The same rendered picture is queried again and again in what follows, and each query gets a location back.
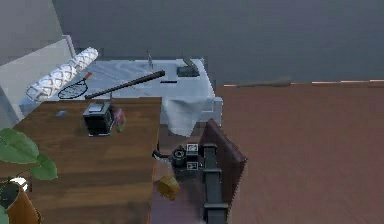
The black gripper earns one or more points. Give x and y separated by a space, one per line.
179 156

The orange alarm clock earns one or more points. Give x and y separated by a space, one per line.
168 187

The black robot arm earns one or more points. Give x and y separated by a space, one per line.
212 186

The dark brown chair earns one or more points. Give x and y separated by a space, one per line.
223 156

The brown wooden table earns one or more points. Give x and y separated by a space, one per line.
100 166

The bed with white sheet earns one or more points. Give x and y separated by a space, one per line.
186 96

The black box appliance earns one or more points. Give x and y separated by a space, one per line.
98 120

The black remote control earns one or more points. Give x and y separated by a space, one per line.
168 81

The dark baseball bat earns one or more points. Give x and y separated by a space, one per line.
126 84

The grey laptop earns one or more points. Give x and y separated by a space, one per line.
188 70

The black tennis racket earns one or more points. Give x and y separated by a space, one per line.
74 89

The white patterned bolster pillow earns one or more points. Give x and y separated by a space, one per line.
61 76

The green house plant orange pot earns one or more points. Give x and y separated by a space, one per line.
18 150

